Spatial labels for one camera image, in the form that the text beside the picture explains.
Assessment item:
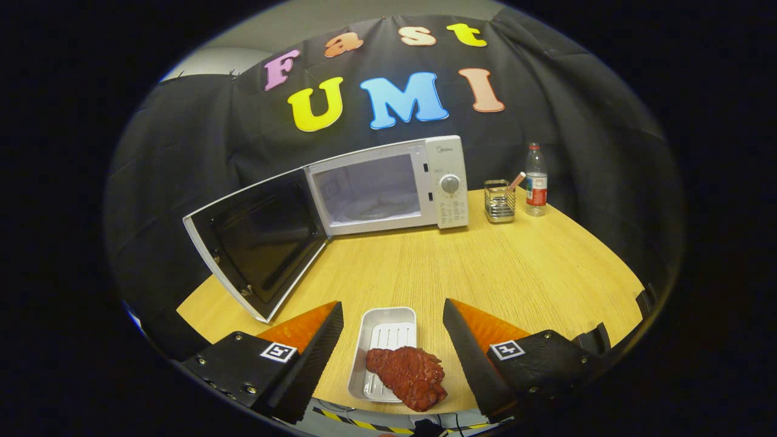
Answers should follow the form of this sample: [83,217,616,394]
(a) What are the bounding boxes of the yellow black striped tape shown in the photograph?
[313,407,492,435]

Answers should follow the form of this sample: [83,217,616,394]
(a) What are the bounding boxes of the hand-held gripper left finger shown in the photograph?
[180,301,344,424]

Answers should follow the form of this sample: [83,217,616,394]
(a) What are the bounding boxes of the white toaster oven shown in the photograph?
[183,135,470,324]

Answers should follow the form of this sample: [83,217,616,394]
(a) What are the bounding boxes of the black cables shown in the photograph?
[413,413,462,437]

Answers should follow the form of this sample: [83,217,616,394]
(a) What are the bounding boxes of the clear plastic bottle red label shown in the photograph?
[525,142,548,217]

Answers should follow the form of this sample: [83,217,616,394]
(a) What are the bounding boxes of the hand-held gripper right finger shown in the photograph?
[442,298,608,419]

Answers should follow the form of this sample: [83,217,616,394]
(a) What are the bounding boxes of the metal wire basket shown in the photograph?
[484,179,517,224]

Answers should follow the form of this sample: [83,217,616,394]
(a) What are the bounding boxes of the red meat piece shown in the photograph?
[365,346,449,413]

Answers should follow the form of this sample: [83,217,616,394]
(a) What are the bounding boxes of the black backdrop cloth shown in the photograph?
[103,9,687,359]

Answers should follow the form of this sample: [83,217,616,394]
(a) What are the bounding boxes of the blue white object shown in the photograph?
[124,303,146,334]

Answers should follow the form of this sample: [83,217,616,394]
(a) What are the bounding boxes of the white ridged tray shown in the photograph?
[348,307,418,403]

